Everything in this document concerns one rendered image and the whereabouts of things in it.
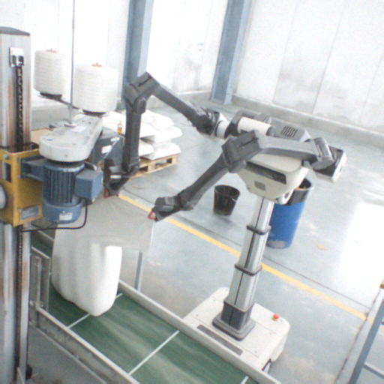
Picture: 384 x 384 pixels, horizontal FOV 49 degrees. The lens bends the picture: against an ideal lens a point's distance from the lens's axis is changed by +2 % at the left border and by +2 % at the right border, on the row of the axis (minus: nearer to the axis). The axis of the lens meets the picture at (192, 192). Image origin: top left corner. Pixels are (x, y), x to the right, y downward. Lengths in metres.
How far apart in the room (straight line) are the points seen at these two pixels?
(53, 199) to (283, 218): 2.65
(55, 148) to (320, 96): 8.59
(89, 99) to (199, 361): 1.35
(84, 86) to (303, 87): 8.54
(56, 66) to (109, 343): 1.32
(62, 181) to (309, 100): 8.60
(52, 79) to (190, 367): 1.45
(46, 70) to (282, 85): 8.59
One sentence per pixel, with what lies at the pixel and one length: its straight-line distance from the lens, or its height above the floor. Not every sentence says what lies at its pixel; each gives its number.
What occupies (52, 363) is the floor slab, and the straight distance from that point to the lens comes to 2.68.
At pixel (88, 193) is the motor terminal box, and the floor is 1.24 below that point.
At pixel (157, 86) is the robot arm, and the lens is 1.61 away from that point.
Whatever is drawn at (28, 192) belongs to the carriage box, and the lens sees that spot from 1.81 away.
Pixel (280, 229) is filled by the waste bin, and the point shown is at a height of 0.21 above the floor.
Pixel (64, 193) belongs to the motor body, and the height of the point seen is 1.23.
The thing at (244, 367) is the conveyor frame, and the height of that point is 0.39.
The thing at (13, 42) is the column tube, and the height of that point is 1.73.
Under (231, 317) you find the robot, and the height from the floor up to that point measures 0.36.
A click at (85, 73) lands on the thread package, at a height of 1.66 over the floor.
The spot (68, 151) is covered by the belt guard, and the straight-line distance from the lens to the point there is 1.57.
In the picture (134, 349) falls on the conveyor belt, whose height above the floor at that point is 0.38.
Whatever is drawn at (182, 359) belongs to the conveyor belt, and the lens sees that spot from 2.20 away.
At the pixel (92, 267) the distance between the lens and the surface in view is 2.18.
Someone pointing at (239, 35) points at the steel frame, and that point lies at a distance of 10.27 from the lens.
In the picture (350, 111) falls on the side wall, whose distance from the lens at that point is 9.66.
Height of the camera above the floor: 1.94
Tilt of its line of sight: 23 degrees down
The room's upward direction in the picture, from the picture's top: 10 degrees clockwise
